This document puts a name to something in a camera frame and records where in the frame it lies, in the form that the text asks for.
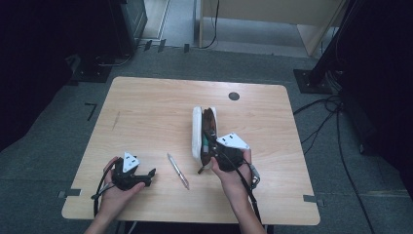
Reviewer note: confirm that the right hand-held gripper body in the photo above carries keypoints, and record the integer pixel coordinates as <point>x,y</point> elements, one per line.
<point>230,157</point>

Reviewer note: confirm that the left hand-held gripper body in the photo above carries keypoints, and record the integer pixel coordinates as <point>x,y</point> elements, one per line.
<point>125,178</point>

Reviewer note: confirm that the white pencil case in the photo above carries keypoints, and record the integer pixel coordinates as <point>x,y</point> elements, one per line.
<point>196,133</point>

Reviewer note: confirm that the person's left hand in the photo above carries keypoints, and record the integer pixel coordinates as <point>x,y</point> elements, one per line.
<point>115,201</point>

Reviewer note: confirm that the person's right hand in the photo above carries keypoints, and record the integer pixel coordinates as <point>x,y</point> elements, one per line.
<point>235,182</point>

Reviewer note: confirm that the silver pen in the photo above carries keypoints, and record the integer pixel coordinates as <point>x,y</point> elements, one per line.
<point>178,170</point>

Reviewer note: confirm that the dark round table grommet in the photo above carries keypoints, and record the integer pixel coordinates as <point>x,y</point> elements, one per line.
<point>233,96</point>

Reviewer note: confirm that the grey tape strip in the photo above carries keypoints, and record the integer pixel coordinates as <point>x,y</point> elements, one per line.
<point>313,199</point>
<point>69,193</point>

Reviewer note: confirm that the black tape corner mark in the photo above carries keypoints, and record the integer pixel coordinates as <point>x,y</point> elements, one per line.
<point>92,109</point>

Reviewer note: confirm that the black tape piece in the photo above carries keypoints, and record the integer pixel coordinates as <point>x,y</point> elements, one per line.
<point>186,48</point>
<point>147,45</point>
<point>162,45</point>

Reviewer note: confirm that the black stand with square base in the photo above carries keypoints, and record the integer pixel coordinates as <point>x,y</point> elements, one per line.
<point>313,81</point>

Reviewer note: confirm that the black cabinet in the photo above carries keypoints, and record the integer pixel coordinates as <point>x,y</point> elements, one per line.
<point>130,26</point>

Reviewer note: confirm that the dark curtain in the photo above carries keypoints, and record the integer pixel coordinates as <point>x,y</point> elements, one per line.
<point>29,65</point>
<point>383,81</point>

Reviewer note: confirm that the black stand base plate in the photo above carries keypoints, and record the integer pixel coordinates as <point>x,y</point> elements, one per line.
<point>92,73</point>

